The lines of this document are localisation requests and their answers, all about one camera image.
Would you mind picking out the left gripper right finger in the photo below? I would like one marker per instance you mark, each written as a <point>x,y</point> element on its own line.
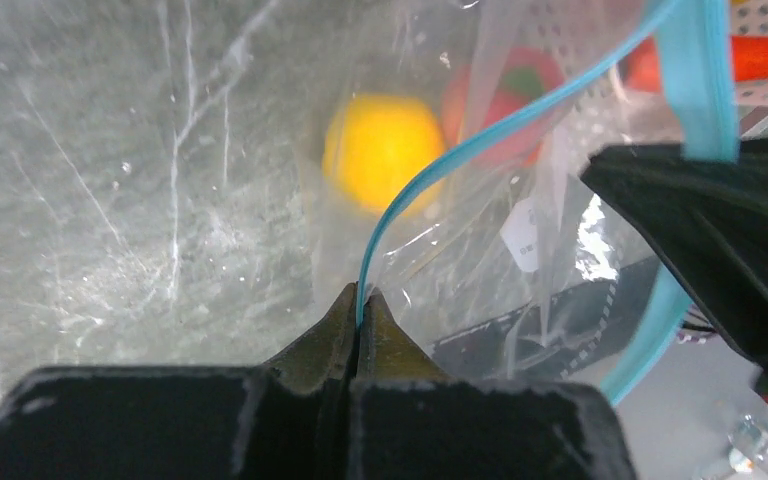
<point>409,420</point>

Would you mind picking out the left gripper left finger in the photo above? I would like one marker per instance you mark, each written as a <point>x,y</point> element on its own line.
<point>282,419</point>

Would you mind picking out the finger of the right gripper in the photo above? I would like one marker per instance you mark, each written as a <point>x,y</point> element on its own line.
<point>707,222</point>

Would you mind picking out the white perforated plastic basket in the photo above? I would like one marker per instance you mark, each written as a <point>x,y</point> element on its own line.
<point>559,40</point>

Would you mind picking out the yellow lemon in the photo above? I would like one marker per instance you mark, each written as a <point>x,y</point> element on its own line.
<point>376,144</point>

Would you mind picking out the clear zip top bag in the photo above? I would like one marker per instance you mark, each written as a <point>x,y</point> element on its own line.
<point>193,182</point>

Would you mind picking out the orange carrot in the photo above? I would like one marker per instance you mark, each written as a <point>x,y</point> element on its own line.
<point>749,60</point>

